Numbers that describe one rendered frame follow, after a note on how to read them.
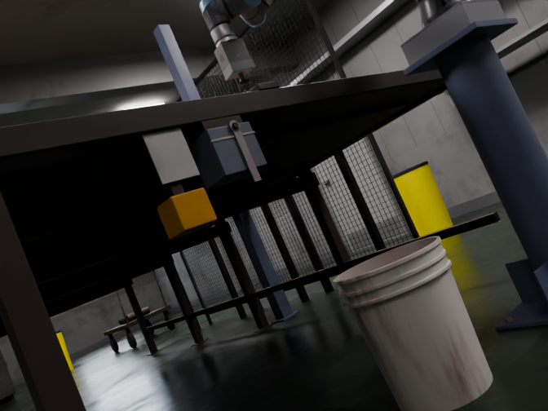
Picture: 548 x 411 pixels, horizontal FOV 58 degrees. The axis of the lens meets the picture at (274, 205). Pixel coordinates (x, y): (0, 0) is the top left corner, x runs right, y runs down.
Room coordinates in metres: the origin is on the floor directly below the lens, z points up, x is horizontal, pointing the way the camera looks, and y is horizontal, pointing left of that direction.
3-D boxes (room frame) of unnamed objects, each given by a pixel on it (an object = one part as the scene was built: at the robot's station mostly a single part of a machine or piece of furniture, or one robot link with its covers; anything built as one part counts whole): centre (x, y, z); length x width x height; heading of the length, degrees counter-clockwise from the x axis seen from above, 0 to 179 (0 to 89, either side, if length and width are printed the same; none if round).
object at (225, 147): (1.21, 0.05, 0.77); 0.14 x 0.11 x 0.18; 131
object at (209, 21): (1.56, -0.08, 1.29); 0.09 x 0.08 x 0.11; 77
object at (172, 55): (3.66, 0.25, 1.20); 0.17 x 0.17 x 2.40; 41
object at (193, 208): (1.09, 0.18, 0.74); 0.09 x 0.08 x 0.24; 131
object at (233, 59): (1.57, -0.07, 1.13); 0.10 x 0.09 x 0.16; 30
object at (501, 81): (1.55, -0.74, 0.44); 0.38 x 0.38 x 0.87; 38
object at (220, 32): (1.56, -0.07, 1.21); 0.08 x 0.08 x 0.05
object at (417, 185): (4.94, -1.37, 0.34); 0.42 x 0.42 x 0.68
